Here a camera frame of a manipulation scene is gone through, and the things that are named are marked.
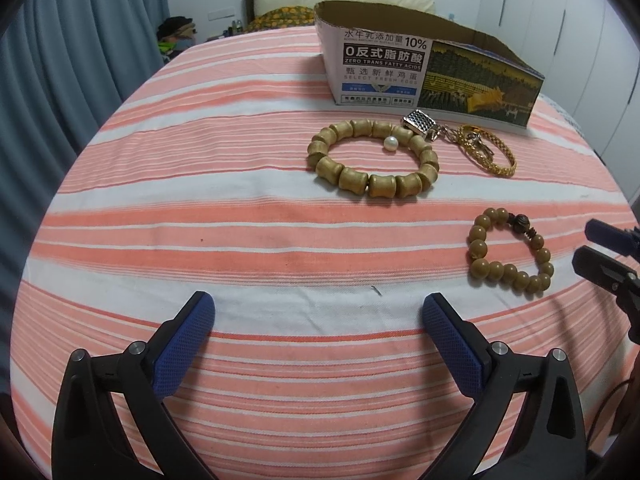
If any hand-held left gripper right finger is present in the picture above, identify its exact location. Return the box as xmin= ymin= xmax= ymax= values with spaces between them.
xmin=421 ymin=294 xmax=587 ymax=480

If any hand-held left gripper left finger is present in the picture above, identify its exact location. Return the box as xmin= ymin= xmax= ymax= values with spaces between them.
xmin=52 ymin=290 xmax=217 ymax=480

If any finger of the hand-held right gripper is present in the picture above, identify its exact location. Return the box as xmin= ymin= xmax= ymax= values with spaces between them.
xmin=585 ymin=218 xmax=640 ymax=257
xmin=572 ymin=246 xmax=640 ymax=346

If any round brown bead bracelet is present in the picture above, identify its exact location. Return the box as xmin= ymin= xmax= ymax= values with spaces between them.
xmin=467 ymin=207 xmax=554 ymax=292

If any gold chain bracelet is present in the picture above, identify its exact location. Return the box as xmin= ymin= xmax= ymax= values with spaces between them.
xmin=457 ymin=124 xmax=517 ymax=178

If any barrel wooden bead bracelet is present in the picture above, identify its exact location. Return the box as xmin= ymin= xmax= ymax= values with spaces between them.
xmin=306 ymin=119 xmax=440 ymax=201

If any silver charm keychain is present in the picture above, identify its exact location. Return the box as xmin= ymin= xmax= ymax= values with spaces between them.
xmin=402 ymin=110 xmax=457 ymax=143

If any printed cardboard box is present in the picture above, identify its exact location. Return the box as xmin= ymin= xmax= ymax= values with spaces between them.
xmin=313 ymin=0 xmax=545 ymax=136

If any orange white striped cloth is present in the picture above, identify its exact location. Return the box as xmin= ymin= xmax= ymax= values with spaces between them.
xmin=10 ymin=25 xmax=640 ymax=480

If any white wardrobe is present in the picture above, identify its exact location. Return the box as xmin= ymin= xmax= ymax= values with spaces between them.
xmin=479 ymin=0 xmax=640 ymax=171

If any blue grey curtain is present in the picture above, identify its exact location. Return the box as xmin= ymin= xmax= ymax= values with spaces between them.
xmin=0 ymin=0 xmax=173 ymax=241

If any stuffed toy with black hat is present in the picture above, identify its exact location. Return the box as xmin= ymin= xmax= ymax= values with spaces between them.
xmin=156 ymin=16 xmax=199 ymax=56

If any yellow floral bed cover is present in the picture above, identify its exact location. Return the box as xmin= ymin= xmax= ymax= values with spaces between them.
xmin=246 ymin=5 xmax=317 ymax=32

